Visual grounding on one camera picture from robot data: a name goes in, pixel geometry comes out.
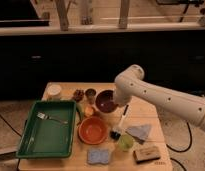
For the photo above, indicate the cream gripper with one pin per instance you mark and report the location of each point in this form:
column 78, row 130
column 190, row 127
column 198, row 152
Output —
column 121, row 100

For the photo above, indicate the dark purple bowl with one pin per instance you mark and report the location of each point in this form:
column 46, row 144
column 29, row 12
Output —
column 104, row 102

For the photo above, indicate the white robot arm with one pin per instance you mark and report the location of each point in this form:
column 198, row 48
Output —
column 130, row 83

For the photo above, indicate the metal cup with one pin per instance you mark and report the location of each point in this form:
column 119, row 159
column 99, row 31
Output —
column 90, row 95

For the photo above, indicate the small orange cup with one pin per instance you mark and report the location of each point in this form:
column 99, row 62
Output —
column 89, row 111

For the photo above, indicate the black white dish brush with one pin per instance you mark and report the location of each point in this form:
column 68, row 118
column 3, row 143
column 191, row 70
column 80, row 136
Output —
column 115, row 132

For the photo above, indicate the grey blue cloth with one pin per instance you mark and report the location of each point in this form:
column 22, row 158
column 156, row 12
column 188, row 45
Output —
column 139, row 133

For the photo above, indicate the green vegetable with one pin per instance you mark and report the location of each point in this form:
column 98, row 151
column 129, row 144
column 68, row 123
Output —
column 80, row 112

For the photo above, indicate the orange bowl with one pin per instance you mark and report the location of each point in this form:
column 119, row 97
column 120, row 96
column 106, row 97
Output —
column 92, row 130

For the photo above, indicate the green cup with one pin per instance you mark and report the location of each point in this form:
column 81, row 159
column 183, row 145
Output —
column 125, row 142

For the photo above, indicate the brown pine cone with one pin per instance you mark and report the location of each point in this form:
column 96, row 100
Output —
column 78, row 95

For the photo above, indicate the wooden block brush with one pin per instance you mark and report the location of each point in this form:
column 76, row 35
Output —
column 146, row 154

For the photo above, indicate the blue sponge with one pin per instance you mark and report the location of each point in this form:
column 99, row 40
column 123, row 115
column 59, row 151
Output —
column 98, row 156

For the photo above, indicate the cream round container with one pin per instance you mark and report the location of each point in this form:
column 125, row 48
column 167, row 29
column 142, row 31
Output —
column 54, row 92

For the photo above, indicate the silver fork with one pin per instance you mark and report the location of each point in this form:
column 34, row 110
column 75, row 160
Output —
column 47, row 117

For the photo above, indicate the green plastic tray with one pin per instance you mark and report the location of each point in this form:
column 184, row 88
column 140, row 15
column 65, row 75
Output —
column 48, row 138

